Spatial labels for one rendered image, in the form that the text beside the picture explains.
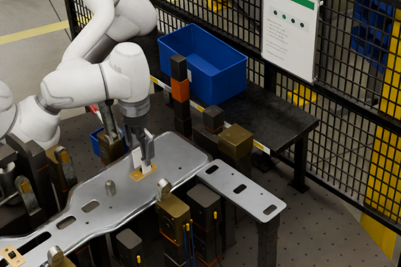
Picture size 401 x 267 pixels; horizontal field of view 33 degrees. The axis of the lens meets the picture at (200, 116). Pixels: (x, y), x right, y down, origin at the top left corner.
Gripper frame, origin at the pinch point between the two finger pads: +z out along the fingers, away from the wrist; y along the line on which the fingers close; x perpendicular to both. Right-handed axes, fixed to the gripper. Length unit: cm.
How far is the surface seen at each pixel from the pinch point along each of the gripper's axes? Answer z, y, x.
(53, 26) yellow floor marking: 104, -245, 109
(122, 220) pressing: 4.8, 10.9, -16.8
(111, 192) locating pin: 2.7, 1.5, -13.2
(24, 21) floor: 105, -265, 98
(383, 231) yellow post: 37, 52, 58
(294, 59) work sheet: -16, 13, 55
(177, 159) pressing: 4.5, 3.4, 11.2
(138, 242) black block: 5.5, 20.2, -18.5
